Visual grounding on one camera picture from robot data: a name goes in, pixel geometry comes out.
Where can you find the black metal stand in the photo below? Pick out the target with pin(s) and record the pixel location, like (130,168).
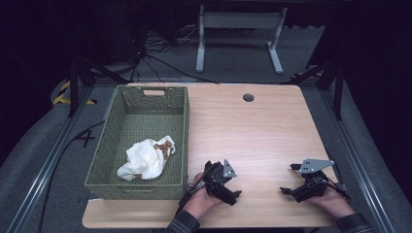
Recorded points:
(338,93)
(74,90)

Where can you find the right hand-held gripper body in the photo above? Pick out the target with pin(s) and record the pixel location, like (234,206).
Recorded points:
(312,189)

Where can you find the grey metal floor rail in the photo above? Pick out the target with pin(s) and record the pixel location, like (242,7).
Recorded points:
(356,161)
(45,171)

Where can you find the yellow black hazard tape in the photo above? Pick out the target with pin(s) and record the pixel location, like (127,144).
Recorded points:
(61,94)

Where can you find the green woven basket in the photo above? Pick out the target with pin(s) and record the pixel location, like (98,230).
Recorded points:
(145,119)

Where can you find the person's left hand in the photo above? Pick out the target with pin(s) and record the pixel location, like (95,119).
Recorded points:
(200,204)

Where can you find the white bear print cloth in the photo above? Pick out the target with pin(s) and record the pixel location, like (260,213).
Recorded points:
(145,158)

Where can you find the person's right hand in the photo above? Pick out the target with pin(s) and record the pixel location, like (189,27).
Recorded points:
(335,204)

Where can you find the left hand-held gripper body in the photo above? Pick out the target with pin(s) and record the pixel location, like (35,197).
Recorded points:
(220,176)

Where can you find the white metal desk frame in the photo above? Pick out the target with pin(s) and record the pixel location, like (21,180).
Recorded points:
(239,20)

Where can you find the grey round table grommet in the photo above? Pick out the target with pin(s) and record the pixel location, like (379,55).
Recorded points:
(248,97)

